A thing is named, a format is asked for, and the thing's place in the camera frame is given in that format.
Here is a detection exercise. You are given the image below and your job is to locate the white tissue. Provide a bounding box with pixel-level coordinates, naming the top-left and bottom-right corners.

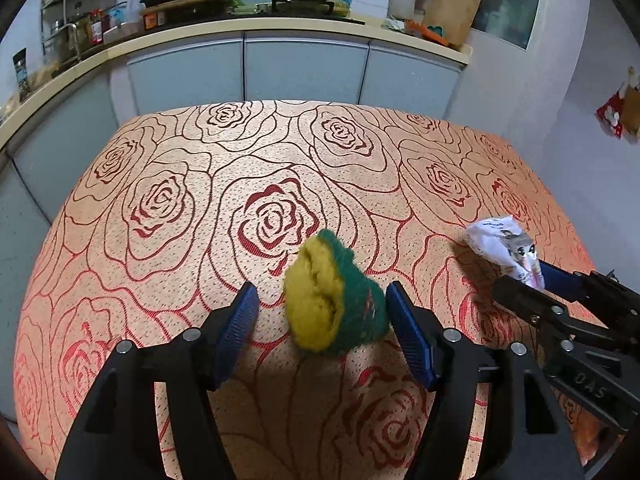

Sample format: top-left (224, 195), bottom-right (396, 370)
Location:
top-left (464, 216), bottom-right (544, 290)

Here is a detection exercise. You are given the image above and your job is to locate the green yellow scouring sponge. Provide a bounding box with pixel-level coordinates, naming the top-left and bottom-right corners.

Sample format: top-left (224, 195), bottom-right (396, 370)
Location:
top-left (283, 229), bottom-right (390, 356)

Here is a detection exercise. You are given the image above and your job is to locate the kitchen counter with cabinets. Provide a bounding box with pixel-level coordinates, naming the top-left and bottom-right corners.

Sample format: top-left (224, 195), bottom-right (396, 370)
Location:
top-left (1, 20), bottom-right (483, 434)

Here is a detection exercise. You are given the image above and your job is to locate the person's hand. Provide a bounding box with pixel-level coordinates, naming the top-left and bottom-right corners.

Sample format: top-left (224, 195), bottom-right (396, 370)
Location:
top-left (560, 396), bottom-right (611, 466)

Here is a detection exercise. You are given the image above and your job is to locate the red hanging decoration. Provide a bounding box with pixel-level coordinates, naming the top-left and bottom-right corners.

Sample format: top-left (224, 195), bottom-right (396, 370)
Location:
top-left (596, 82), bottom-right (628, 138)

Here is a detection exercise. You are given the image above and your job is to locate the brown hanging paper bag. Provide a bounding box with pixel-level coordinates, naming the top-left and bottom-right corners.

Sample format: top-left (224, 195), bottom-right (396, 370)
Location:
top-left (620, 66), bottom-right (640, 138)

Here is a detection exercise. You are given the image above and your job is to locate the rose patterned orange tablecloth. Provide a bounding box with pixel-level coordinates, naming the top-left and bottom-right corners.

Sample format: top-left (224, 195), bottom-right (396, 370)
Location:
top-left (13, 101), bottom-right (593, 479)

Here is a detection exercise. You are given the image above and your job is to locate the wooden cutting board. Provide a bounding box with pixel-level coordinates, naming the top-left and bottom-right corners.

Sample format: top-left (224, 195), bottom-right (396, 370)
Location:
top-left (422, 0), bottom-right (482, 48)

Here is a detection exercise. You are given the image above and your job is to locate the metal spice rack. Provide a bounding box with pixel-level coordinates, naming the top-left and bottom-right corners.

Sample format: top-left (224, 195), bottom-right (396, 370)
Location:
top-left (40, 0), bottom-right (116, 63)

